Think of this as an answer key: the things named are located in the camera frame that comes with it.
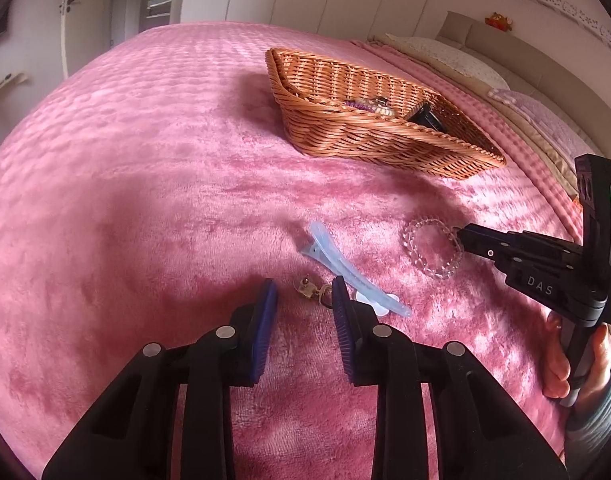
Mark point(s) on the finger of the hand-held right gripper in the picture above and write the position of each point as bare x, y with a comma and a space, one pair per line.
483, 244

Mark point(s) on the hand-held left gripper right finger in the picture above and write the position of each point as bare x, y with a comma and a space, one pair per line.
343, 332

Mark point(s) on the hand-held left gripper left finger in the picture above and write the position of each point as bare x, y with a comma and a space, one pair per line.
263, 332

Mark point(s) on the small metal clasp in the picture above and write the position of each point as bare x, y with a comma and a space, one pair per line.
310, 289

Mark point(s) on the light blue hair clip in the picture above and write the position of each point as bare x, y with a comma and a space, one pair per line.
330, 255

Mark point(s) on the black wrist watch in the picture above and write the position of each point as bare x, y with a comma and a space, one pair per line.
425, 117

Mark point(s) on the brown wicker basket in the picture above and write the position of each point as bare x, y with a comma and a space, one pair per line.
365, 135

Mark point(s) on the brown hair clip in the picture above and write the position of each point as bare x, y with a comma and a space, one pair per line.
382, 100

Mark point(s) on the person's right forearm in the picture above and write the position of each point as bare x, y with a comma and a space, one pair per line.
598, 425

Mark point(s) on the person's right hand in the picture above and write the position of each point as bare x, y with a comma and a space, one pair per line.
554, 360

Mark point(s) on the pink ribbed blanket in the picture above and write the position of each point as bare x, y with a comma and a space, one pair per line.
510, 125

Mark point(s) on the purple patterned pillow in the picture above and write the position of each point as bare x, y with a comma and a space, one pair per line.
545, 120

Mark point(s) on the pink fluffy blanket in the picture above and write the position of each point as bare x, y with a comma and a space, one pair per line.
160, 185

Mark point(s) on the white dotted pillow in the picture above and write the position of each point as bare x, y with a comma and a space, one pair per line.
450, 60

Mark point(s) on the beige padded headboard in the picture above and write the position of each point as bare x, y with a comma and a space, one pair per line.
560, 60

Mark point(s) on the orange plush toy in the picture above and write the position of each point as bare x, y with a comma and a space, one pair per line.
498, 21

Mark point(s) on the white door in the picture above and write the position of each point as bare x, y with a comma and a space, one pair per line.
85, 15

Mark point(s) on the white cutout wall shelf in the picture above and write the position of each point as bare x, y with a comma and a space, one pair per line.
570, 10

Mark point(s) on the small wooden wall shelf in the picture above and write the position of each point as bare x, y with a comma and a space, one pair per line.
8, 82

